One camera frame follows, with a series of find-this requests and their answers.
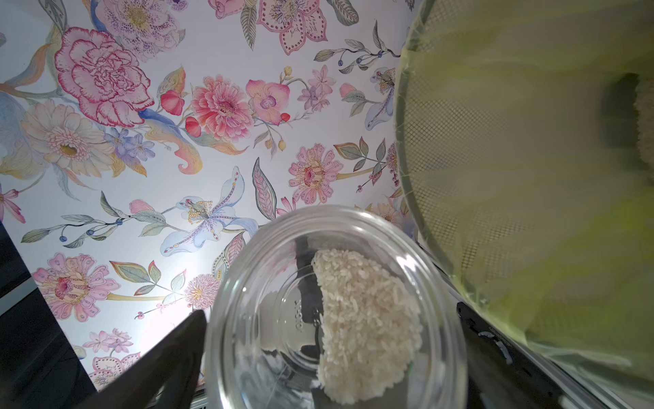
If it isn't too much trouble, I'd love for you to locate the jar brown lid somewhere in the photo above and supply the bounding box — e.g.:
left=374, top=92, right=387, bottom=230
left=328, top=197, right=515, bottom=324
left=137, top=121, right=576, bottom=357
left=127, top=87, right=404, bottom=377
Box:
left=205, top=206, right=468, bottom=408

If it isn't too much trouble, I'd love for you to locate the rice pile in bin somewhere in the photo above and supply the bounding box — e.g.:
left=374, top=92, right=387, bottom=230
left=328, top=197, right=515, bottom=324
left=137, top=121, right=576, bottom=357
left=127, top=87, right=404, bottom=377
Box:
left=634, top=77, right=654, bottom=171

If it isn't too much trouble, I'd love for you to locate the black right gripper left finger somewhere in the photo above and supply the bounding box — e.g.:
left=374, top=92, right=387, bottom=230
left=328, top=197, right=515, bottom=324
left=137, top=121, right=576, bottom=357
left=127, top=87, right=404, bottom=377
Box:
left=78, top=311, right=207, bottom=408

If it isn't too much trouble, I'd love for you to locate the green plastic bin liner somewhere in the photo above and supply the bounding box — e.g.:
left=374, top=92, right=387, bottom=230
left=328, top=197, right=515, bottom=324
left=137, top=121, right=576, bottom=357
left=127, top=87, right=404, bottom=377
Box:
left=395, top=0, right=654, bottom=395

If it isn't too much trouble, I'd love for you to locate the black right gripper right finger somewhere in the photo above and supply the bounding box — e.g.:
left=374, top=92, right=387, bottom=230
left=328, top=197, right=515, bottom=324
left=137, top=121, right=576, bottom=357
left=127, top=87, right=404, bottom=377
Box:
left=456, top=302, right=577, bottom=409

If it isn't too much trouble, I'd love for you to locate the black mesh waste bin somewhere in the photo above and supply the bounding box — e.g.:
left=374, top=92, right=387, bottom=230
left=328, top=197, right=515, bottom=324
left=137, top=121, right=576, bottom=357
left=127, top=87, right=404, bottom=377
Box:
left=394, top=0, right=654, bottom=390

